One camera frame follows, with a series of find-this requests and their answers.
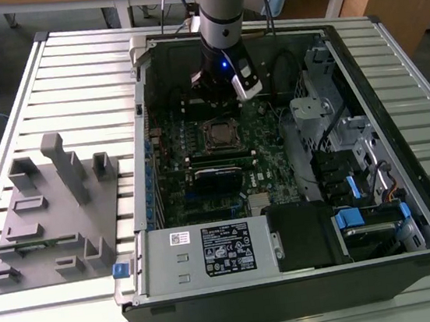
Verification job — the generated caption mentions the silver CPU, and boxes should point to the silver CPU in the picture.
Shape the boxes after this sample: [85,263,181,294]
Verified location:
[210,122,236,143]

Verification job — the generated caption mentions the silver socket cover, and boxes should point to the silver socket cover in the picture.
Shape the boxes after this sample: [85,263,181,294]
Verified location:
[202,118,245,151]

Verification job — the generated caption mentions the CPU socket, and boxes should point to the CPU socket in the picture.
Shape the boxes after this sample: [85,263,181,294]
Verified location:
[198,114,250,157]

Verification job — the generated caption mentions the black and white webcam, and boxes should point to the black and white webcam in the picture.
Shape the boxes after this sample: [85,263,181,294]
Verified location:
[189,70,207,90]
[228,55,265,101]

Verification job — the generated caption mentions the green RAM stick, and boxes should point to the green RAM stick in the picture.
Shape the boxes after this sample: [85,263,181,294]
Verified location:
[0,233,79,255]
[190,152,259,172]

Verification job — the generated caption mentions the silver metal drive cage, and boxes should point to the silver metal drive cage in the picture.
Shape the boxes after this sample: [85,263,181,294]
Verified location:
[281,43,356,160]

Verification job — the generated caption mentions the black graphics card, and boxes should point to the black graphics card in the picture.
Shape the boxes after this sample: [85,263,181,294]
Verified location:
[192,163,245,198]

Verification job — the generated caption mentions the green motherboard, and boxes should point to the green motherboard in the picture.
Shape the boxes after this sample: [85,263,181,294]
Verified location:
[141,91,312,230]

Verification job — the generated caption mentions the silver chipset heatsink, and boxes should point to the silver chipset heatsink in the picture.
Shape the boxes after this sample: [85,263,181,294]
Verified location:
[247,191,273,210]

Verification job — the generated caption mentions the blue disk carrier tab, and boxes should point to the blue disk carrier tab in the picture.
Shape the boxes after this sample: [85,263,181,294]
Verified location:
[345,174,361,199]

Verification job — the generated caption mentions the black plastic shroud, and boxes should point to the black plastic shroud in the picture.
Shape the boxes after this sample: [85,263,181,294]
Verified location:
[263,196,354,275]

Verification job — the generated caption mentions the hard disk in blue carrier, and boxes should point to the hard disk in blue carrier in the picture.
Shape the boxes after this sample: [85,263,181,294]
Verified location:
[333,203,400,241]

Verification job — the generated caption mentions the silver power supply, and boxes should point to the silver power supply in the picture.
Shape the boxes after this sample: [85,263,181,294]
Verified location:
[123,213,284,302]

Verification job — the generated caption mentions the grey parts rack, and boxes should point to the grey parts rack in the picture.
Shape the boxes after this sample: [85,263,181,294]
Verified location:
[0,125,134,295]

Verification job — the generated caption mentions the blue case latch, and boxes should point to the blue case latch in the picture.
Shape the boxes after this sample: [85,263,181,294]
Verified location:
[110,261,132,281]

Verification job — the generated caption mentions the blue bay latch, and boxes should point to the blue bay latch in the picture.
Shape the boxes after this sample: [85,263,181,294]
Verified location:
[395,200,425,253]

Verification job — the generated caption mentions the black PC case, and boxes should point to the black PC case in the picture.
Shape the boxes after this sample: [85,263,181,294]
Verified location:
[82,0,430,322]

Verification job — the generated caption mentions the thin grey cable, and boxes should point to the thin grey cable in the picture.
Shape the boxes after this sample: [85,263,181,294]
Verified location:
[157,0,202,35]

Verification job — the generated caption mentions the thin black cable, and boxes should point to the thin black cable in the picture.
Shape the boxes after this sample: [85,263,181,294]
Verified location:
[312,97,351,153]

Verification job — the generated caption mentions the short black cable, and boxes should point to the short black cable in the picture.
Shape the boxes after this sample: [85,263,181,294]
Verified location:
[368,158,395,200]

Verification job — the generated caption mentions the orange and yellow wires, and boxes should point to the orange and yellow wires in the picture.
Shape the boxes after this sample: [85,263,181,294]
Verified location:
[382,185,401,203]

